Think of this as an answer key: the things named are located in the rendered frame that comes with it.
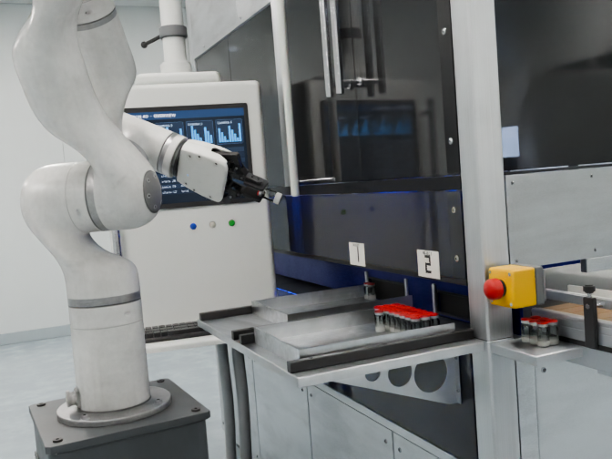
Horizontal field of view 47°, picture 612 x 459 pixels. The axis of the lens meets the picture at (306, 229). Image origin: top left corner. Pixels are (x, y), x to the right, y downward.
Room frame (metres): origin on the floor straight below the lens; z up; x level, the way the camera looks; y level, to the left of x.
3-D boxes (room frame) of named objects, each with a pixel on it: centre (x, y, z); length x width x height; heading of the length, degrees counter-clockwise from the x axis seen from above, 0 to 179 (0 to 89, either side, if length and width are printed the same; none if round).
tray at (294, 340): (1.46, -0.08, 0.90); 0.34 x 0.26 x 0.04; 112
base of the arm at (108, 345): (1.19, 0.35, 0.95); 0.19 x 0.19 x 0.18
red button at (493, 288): (1.30, -0.34, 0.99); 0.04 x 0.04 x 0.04; 23
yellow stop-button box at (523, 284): (1.32, -0.39, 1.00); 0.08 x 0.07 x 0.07; 113
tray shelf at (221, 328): (1.64, -0.05, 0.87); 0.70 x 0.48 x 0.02; 23
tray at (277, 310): (1.82, -0.05, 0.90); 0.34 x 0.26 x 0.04; 113
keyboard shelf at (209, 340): (2.08, 0.35, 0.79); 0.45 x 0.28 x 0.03; 105
